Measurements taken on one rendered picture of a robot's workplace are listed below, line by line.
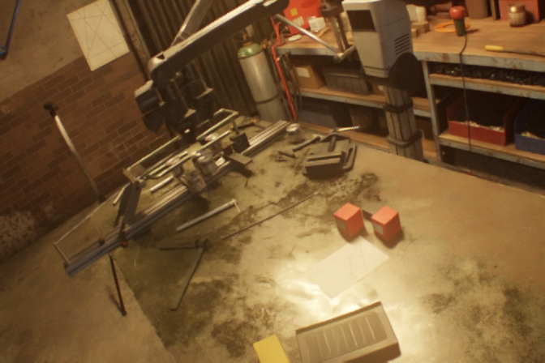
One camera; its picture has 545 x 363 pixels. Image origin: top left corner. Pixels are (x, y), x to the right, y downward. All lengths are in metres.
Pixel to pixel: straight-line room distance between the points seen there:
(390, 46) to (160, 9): 2.49
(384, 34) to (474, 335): 1.11
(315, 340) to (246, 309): 0.19
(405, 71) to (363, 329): 1.11
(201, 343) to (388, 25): 1.20
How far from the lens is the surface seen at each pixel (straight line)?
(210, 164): 1.24
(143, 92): 1.12
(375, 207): 0.91
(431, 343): 0.68
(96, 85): 3.86
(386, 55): 1.52
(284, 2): 1.10
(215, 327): 0.82
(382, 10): 1.47
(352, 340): 0.68
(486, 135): 2.21
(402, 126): 1.70
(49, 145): 3.87
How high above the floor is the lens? 1.46
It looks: 27 degrees down
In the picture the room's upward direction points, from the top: 21 degrees counter-clockwise
